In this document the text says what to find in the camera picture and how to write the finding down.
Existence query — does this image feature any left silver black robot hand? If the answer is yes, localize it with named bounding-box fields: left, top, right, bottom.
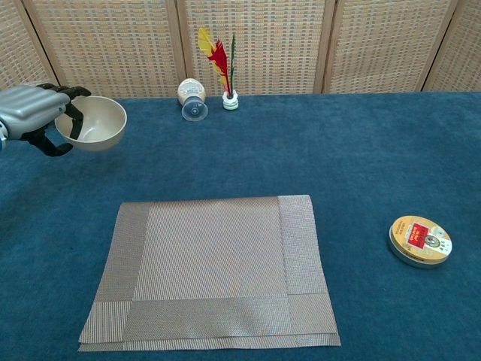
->
left=0, top=83, right=92, bottom=157

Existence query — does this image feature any white ceramic bowl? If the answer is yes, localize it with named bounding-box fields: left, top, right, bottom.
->
left=54, top=96, right=128, bottom=153

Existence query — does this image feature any beige woven placemat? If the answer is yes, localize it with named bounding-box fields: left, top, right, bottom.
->
left=77, top=194, right=342, bottom=353

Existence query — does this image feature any woven wooden folding screen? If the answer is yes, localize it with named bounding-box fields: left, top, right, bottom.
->
left=0, top=0, right=481, bottom=108

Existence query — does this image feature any mayonnaise squeeze bottle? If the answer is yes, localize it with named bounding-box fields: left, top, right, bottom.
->
left=177, top=77, right=210, bottom=122

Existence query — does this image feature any small flower vase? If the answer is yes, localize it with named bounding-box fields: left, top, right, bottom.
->
left=198, top=26, right=240, bottom=111

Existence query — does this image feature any blue felt table cover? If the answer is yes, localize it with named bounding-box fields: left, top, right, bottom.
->
left=0, top=91, right=481, bottom=361

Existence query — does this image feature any round yellow tin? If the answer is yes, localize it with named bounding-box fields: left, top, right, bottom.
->
left=388, top=214, right=453, bottom=269

